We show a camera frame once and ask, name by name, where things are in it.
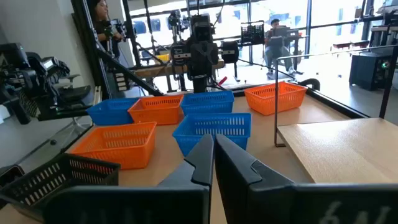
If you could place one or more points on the black conduit loop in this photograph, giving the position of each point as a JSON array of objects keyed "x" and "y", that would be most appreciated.
[{"x": 312, "y": 81}]

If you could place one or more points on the wooden shelf with black frame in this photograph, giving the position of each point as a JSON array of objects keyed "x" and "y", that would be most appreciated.
[{"x": 342, "y": 149}]

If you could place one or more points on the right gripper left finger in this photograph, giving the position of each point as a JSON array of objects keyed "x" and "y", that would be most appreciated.
[{"x": 192, "y": 174}]

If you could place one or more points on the black control box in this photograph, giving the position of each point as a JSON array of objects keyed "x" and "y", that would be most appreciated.
[{"x": 9, "y": 174}]

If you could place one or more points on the black office chair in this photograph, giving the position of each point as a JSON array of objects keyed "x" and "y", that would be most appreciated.
[{"x": 74, "y": 91}]

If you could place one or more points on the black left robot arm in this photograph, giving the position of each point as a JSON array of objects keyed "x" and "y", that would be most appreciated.
[{"x": 199, "y": 85}]

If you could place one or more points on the wooden workbench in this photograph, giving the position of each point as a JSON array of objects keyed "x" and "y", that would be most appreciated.
[{"x": 155, "y": 70}]

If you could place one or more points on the black crate on stand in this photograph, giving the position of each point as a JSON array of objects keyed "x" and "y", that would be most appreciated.
[{"x": 252, "y": 32}]

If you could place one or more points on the black metal rig frame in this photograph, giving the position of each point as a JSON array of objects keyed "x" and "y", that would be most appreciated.
[{"x": 130, "y": 74}]

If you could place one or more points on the person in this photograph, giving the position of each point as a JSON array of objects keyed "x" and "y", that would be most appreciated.
[
  {"x": 275, "y": 46},
  {"x": 101, "y": 18}
]

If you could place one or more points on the blue plastic basket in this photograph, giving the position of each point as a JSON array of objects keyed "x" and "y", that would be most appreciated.
[
  {"x": 109, "y": 116},
  {"x": 206, "y": 107},
  {"x": 186, "y": 140}
]

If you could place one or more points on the black plastic basket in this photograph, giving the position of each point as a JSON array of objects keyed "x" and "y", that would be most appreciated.
[{"x": 112, "y": 177}]

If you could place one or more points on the black equipment pile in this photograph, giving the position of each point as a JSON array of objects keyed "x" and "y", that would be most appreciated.
[{"x": 31, "y": 77}]

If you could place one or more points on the orange plastic basket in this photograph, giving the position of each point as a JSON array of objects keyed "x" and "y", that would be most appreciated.
[
  {"x": 292, "y": 101},
  {"x": 155, "y": 116},
  {"x": 136, "y": 155}
]

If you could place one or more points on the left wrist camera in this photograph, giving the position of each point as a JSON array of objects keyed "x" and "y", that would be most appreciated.
[{"x": 202, "y": 29}]

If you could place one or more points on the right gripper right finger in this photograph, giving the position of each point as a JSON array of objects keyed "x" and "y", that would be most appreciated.
[{"x": 242, "y": 186}]

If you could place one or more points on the black computer tower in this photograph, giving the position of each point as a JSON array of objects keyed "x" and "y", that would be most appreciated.
[{"x": 367, "y": 71}]

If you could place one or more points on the yellow box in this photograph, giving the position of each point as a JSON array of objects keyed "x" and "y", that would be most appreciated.
[{"x": 163, "y": 57}]

